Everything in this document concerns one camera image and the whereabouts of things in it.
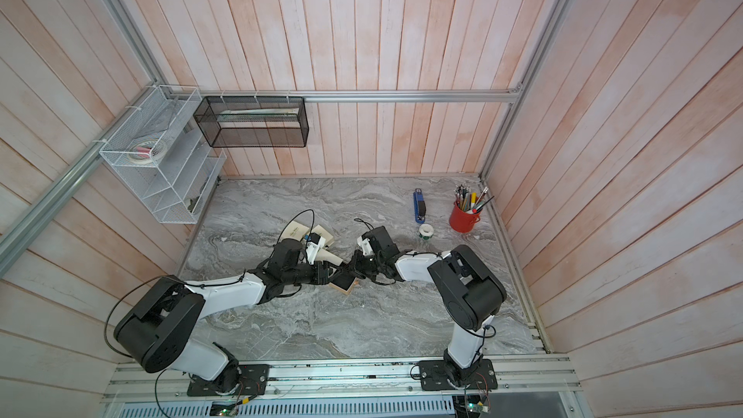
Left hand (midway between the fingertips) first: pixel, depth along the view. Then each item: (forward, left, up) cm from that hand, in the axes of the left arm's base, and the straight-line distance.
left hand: (337, 274), depth 87 cm
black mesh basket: (+51, +33, +19) cm, 64 cm away
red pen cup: (+19, -41, +3) cm, 46 cm away
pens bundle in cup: (+25, -44, +6) cm, 51 cm away
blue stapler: (+29, -29, -2) cm, 41 cm away
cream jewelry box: (+18, +8, -4) cm, 20 cm away
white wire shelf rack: (+15, +44, +23) cm, 52 cm away
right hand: (+3, -1, -2) cm, 4 cm away
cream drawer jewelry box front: (+18, +17, -3) cm, 25 cm away
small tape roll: (+18, -30, -4) cm, 36 cm away
